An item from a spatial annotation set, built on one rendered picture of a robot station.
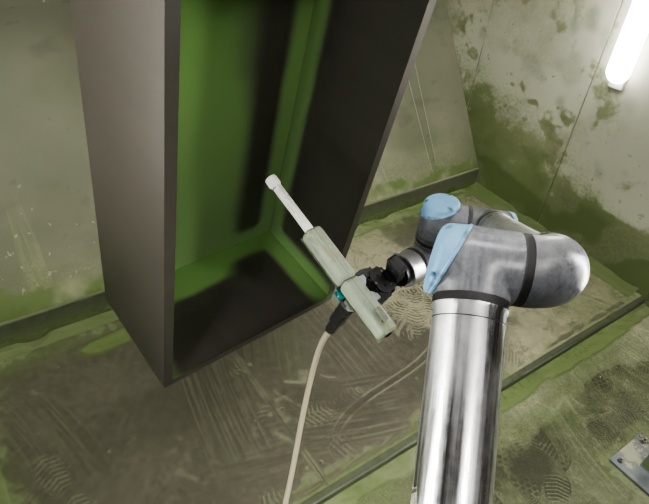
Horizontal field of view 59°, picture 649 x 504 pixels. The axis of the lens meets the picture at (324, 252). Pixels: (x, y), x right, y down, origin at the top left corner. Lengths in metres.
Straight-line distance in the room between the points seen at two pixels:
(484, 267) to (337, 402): 1.34
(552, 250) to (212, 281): 1.19
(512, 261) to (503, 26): 2.41
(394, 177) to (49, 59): 1.66
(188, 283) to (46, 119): 0.90
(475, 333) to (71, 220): 1.81
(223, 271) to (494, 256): 1.16
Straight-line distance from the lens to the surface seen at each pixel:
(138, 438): 2.06
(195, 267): 1.88
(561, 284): 0.91
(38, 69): 2.43
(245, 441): 2.01
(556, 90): 3.04
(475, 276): 0.86
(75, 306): 2.39
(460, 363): 0.83
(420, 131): 3.15
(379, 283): 1.38
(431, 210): 1.43
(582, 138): 2.99
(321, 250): 1.32
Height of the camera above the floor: 1.72
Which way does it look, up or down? 38 degrees down
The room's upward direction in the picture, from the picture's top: 6 degrees clockwise
